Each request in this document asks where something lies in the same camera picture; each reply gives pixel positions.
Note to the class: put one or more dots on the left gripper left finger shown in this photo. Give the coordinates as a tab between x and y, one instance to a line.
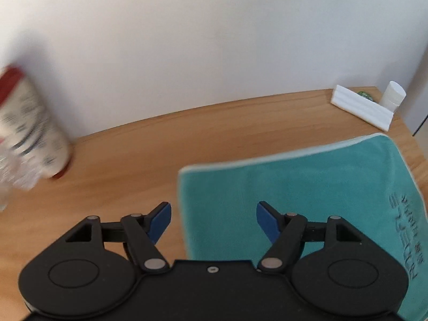
141	235

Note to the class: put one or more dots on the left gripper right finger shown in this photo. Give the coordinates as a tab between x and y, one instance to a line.
286	235

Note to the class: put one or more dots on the teal microfiber towel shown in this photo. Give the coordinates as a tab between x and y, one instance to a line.
364	180

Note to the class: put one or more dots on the white cup red lid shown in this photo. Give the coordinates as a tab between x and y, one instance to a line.
28	129

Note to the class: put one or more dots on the green round tin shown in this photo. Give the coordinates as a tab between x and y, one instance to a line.
365	95

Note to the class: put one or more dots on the white cylindrical container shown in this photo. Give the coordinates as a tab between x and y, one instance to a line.
393	96

